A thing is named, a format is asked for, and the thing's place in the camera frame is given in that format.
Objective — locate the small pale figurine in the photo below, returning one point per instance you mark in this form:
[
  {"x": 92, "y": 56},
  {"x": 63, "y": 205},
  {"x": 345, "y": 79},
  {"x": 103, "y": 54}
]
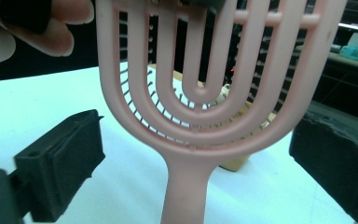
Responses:
[{"x": 223, "y": 93}]

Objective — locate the pink hairbrush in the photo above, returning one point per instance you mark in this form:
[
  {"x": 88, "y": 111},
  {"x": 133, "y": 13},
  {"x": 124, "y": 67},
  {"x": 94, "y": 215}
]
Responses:
[{"x": 186, "y": 186}]

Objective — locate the round wooden container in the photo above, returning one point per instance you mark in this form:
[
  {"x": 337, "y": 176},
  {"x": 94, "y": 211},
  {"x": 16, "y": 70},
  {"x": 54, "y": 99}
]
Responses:
[{"x": 236, "y": 163}]

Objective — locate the teal object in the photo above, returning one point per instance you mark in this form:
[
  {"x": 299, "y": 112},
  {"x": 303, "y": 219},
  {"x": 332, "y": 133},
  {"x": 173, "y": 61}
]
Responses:
[{"x": 355, "y": 53}]

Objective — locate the white table board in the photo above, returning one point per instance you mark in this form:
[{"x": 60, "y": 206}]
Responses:
[{"x": 43, "y": 102}]

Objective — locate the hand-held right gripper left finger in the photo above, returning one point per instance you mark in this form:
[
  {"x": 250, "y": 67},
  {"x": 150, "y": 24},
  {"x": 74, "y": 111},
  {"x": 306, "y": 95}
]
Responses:
[{"x": 65, "y": 155}]

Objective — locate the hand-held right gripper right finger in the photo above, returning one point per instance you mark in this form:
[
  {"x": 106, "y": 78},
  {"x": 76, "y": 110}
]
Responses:
[{"x": 341, "y": 161}]

